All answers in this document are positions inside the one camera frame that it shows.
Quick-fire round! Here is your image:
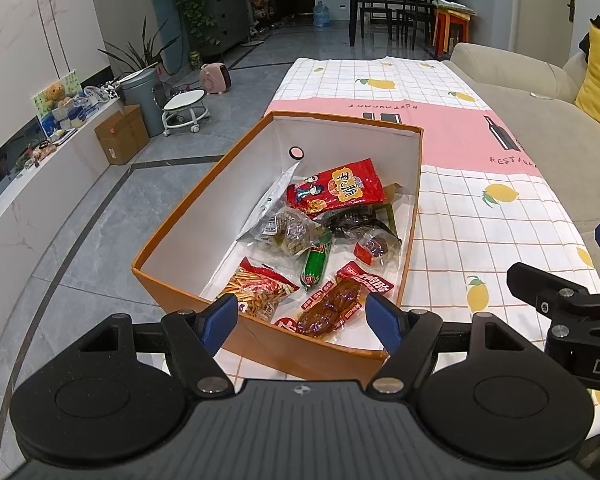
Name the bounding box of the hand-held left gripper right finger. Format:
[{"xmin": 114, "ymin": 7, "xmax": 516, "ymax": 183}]
[{"xmin": 364, "ymin": 291, "xmax": 533, "ymax": 396}]

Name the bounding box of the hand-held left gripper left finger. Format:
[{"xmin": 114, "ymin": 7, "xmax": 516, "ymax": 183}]
[{"xmin": 65, "ymin": 294, "xmax": 241, "ymax": 396}]

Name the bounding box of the orange snack sticks packet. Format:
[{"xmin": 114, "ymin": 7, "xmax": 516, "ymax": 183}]
[{"xmin": 227, "ymin": 256, "xmax": 301, "ymax": 323}]

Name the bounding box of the red braised meat packet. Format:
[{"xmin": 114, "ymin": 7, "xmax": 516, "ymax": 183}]
[{"xmin": 275, "ymin": 260, "xmax": 396, "ymax": 338}]

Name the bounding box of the clear packet of red-brown snack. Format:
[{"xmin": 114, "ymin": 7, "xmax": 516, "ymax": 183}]
[{"xmin": 345, "ymin": 227, "xmax": 403, "ymax": 267}]

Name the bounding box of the orange cardboard storage box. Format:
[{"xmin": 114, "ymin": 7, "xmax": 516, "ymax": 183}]
[{"xmin": 131, "ymin": 110, "xmax": 425, "ymax": 382}]

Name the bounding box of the green sausage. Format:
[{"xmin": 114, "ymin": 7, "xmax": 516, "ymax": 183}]
[{"xmin": 300, "ymin": 230, "xmax": 333, "ymax": 292}]

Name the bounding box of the dark black snack packet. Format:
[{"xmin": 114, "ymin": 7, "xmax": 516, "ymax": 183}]
[{"xmin": 325, "ymin": 205, "xmax": 401, "ymax": 243}]

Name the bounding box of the clear bag of brown snacks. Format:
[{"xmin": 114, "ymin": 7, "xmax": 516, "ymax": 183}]
[{"xmin": 260, "ymin": 207, "xmax": 333, "ymax": 258}]

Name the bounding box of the white snack packet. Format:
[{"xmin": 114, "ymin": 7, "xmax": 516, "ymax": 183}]
[{"xmin": 236, "ymin": 160, "xmax": 303, "ymax": 243}]

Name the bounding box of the red snack packet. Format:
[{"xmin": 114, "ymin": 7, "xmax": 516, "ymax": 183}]
[{"xmin": 285, "ymin": 158, "xmax": 387, "ymax": 218}]

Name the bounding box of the beige fabric sofa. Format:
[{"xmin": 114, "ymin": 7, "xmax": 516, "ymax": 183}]
[{"xmin": 440, "ymin": 42, "xmax": 600, "ymax": 241}]

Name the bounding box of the lemon print checked tablecloth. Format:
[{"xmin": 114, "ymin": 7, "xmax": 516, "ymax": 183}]
[{"xmin": 215, "ymin": 56, "xmax": 600, "ymax": 441}]

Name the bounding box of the dark blanket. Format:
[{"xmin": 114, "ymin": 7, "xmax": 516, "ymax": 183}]
[{"xmin": 577, "ymin": 17, "xmax": 600, "ymax": 56}]

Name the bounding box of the brown cardboard carton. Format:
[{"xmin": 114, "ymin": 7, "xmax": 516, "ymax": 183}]
[{"xmin": 94, "ymin": 104, "xmax": 151, "ymax": 166}]

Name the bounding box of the white round rolling stool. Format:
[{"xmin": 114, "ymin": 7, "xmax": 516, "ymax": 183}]
[{"xmin": 161, "ymin": 89, "xmax": 210, "ymax": 137}]

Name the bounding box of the white media console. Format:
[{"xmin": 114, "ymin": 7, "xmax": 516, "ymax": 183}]
[{"xmin": 0, "ymin": 95, "xmax": 126, "ymax": 251}]

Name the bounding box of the white door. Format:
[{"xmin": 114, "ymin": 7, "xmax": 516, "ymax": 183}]
[{"xmin": 517, "ymin": 0, "xmax": 588, "ymax": 68}]

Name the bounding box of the grey round bin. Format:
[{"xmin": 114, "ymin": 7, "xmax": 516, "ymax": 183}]
[{"xmin": 117, "ymin": 66, "xmax": 166, "ymax": 137}]

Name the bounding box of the pink space heater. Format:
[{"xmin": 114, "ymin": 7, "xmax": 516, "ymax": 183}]
[{"xmin": 198, "ymin": 62, "xmax": 232, "ymax": 97}]

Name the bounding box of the pile of small toys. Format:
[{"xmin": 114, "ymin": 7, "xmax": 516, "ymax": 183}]
[{"xmin": 15, "ymin": 140, "xmax": 56, "ymax": 168}]

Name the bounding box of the orange plastic stool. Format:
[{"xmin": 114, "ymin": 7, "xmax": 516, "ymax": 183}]
[{"xmin": 432, "ymin": 5, "xmax": 473, "ymax": 58}]

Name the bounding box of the spiky green potted plant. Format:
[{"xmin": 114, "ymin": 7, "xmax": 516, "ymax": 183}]
[{"xmin": 97, "ymin": 17, "xmax": 181, "ymax": 78}]

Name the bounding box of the teddy bear picture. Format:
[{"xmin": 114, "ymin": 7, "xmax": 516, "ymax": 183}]
[{"xmin": 32, "ymin": 71, "xmax": 83, "ymax": 131}]

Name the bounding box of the dark grey cabinet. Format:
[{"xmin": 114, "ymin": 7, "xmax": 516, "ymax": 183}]
[{"xmin": 200, "ymin": 0, "xmax": 253, "ymax": 58}]

